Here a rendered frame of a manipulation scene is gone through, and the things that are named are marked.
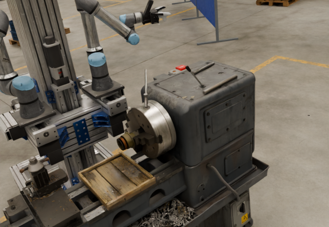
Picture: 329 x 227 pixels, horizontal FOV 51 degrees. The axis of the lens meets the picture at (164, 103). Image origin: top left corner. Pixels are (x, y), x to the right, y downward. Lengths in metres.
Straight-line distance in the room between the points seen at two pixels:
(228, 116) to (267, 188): 1.26
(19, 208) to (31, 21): 1.10
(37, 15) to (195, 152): 1.27
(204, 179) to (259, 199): 1.01
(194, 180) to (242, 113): 0.50
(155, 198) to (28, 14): 1.34
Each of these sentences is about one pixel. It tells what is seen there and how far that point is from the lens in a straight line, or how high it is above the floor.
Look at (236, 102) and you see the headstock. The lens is 2.11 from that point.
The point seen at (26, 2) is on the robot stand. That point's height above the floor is 1.79.
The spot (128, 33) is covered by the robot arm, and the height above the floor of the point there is 1.51.
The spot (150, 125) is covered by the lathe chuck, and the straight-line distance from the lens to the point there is 1.85.
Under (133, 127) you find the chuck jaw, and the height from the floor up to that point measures 1.13.
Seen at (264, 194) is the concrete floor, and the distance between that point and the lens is 3.15.
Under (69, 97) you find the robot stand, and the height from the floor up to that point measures 1.15.
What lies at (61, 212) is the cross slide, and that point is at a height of 0.97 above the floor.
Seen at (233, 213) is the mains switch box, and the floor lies 0.36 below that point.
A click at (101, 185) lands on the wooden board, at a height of 0.88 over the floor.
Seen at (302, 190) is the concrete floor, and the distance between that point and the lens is 3.23.
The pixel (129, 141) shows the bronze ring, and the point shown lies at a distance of 1.90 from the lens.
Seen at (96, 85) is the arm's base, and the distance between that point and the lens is 2.39.
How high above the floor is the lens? 2.11
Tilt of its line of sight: 27 degrees down
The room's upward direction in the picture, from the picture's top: 7 degrees counter-clockwise
